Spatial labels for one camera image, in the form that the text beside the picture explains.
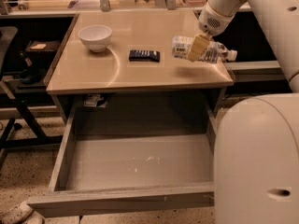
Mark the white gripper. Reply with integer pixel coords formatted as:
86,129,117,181
187,2,234,62

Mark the blue plastic water bottle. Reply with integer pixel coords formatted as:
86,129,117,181
172,35,237,63

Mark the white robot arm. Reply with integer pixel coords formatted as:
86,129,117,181
199,0,299,224

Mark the grey counter cabinet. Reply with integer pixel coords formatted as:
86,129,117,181
43,8,236,123

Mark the grey open top drawer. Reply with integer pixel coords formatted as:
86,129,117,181
28,103,214,217

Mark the dark blue snack bag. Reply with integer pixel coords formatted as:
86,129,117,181
129,49,160,63

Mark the white ceramic bowl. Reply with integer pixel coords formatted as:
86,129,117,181
78,25,112,52

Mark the white shoe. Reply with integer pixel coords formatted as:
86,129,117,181
0,201,33,224

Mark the black chair frame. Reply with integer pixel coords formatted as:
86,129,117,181
0,26,63,161

